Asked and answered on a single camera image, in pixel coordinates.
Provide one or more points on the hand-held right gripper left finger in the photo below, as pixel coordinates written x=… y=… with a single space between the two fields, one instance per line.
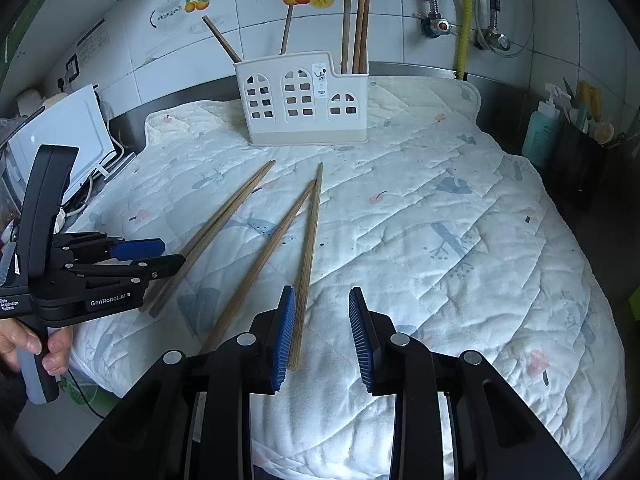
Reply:
x=282 y=345

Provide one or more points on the white plastic chopstick holder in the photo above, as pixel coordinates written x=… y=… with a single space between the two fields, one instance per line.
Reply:
x=300 y=110

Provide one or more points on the white microwave oven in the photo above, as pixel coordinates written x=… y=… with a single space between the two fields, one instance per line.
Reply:
x=60 y=130

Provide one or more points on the wooden spoon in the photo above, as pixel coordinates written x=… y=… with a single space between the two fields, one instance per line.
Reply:
x=605 y=134

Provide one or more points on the yellow kitchen brush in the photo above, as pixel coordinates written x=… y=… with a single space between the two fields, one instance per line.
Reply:
x=589 y=102

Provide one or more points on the green plastic bag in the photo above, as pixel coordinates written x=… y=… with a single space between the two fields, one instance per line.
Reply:
x=92 y=395

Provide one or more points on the white plastic jug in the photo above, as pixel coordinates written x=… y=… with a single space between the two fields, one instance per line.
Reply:
x=30 y=102

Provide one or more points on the black utensil pot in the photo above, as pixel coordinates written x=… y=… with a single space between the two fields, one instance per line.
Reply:
x=575 y=170

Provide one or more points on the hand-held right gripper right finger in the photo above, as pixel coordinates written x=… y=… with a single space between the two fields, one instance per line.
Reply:
x=361 y=345

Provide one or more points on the white spatula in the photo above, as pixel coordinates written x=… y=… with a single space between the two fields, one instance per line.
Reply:
x=580 y=112

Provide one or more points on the steel water valve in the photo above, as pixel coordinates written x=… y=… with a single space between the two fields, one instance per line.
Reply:
x=495 y=41

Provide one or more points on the person's left hand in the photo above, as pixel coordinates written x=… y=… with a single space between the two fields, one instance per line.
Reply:
x=12 y=342

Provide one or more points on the wooden chopstick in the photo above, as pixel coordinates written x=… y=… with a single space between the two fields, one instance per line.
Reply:
x=286 y=30
x=366 y=10
x=346 y=30
x=359 y=25
x=306 y=270
x=218 y=220
x=260 y=263
x=222 y=40
x=226 y=225

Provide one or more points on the printed chart sticker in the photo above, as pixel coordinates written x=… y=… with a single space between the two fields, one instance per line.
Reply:
x=94 y=39

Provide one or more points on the green plastic chair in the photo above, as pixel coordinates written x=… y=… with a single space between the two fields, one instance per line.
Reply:
x=635 y=307

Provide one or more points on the white quilted mat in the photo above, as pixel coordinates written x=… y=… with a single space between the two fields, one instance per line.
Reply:
x=425 y=260

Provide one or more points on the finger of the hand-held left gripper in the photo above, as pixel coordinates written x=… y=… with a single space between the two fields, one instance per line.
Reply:
x=160 y=267
x=142 y=249

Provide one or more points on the wall power outlet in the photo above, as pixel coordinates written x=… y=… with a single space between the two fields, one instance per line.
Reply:
x=72 y=67

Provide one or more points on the teal spray bottle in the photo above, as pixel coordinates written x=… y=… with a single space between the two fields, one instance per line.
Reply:
x=540 y=135

